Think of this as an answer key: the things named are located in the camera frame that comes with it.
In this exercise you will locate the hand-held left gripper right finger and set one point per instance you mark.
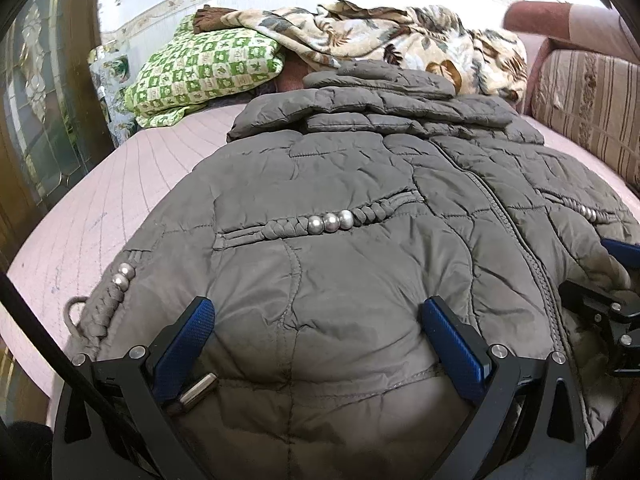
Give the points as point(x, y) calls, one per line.
point(450, 350)

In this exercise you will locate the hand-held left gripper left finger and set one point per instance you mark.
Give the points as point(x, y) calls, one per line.
point(187, 340)

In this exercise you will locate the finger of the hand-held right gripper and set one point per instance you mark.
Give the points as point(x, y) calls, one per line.
point(622, 252)
point(620, 325)

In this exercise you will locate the grey puffer jacket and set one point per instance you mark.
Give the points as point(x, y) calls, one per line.
point(350, 285)

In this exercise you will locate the striped cushion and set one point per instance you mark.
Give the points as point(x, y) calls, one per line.
point(590, 95)

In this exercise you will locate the pink brown sofa armrest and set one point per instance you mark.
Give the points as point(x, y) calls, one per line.
point(540, 17)

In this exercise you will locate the floral printed cloth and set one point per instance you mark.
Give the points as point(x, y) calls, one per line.
point(107, 85)

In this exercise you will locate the green patterned pillow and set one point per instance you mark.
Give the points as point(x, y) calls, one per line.
point(200, 70)

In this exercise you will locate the leaf print blanket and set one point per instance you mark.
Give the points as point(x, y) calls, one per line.
point(400, 30)

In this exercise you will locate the brown cloth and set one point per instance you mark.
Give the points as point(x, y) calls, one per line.
point(212, 19)

